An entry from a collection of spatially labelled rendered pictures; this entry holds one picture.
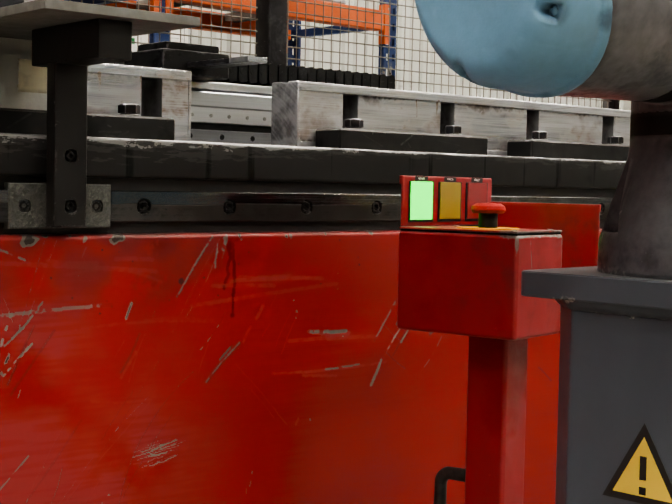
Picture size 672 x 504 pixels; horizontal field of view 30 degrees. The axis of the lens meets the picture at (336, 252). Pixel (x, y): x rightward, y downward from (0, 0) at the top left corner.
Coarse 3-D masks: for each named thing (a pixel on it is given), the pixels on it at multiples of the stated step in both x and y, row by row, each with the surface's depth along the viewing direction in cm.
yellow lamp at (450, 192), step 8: (440, 184) 152; (448, 184) 153; (456, 184) 154; (440, 192) 152; (448, 192) 153; (456, 192) 154; (440, 200) 152; (448, 200) 153; (456, 200) 154; (440, 208) 152; (448, 208) 153; (456, 208) 154; (440, 216) 152; (448, 216) 153; (456, 216) 155
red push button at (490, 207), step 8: (472, 208) 144; (480, 208) 143; (488, 208) 143; (496, 208) 143; (504, 208) 144; (480, 216) 144; (488, 216) 144; (496, 216) 144; (480, 224) 144; (488, 224) 144; (496, 224) 144
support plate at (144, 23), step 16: (48, 0) 120; (64, 0) 122; (0, 16) 127; (16, 16) 127; (32, 16) 126; (48, 16) 126; (64, 16) 126; (80, 16) 126; (96, 16) 125; (112, 16) 125; (128, 16) 126; (144, 16) 127; (160, 16) 129; (176, 16) 130; (192, 16) 131; (0, 32) 141; (16, 32) 140; (144, 32) 138
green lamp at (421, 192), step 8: (416, 184) 147; (424, 184) 149; (432, 184) 150; (416, 192) 147; (424, 192) 149; (432, 192) 150; (416, 200) 148; (424, 200) 149; (432, 200) 150; (416, 208) 148; (424, 208) 149; (416, 216) 148; (424, 216) 149
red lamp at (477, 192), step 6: (468, 186) 156; (474, 186) 157; (480, 186) 159; (486, 186) 160; (468, 192) 156; (474, 192) 158; (480, 192) 159; (486, 192) 160; (468, 198) 156; (474, 198) 158; (480, 198) 159; (486, 198) 160; (468, 204) 157; (468, 210) 157; (468, 216) 157; (474, 216) 158
